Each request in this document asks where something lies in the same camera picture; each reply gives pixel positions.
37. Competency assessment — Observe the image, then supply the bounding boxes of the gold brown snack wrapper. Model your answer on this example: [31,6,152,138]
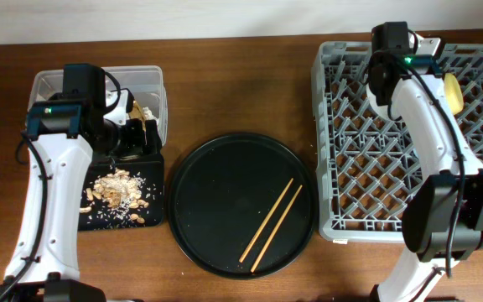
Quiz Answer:
[128,101,146,122]

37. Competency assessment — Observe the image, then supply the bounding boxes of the food scraps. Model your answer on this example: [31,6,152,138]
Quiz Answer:
[79,169,161,231]

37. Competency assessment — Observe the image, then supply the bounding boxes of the round black serving tray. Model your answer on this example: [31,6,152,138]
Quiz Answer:
[167,133,318,279]

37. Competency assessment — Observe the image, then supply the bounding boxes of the wooden chopstick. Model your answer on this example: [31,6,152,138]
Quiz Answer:
[251,185,303,273]
[238,178,293,263]

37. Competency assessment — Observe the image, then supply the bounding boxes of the yellow bowl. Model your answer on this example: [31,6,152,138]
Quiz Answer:
[444,73,465,115]

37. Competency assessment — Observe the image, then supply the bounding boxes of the white tissue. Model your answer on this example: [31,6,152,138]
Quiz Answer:
[142,107,159,124]

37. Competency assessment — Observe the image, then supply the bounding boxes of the grey round plate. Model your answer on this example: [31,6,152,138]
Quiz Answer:
[366,81,394,121]

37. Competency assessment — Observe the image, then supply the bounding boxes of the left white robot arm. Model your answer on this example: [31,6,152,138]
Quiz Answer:
[0,101,162,301]

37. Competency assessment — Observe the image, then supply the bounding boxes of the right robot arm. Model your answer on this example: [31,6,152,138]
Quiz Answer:
[367,50,483,301]

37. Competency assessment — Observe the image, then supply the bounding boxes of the clear plastic waste bin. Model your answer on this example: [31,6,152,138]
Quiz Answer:
[24,65,168,157]

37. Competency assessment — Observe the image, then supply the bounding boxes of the grey dishwasher rack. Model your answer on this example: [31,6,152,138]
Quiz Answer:
[311,41,483,243]

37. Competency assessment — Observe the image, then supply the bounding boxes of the black rectangular tray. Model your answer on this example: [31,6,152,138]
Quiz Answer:
[78,154,164,232]

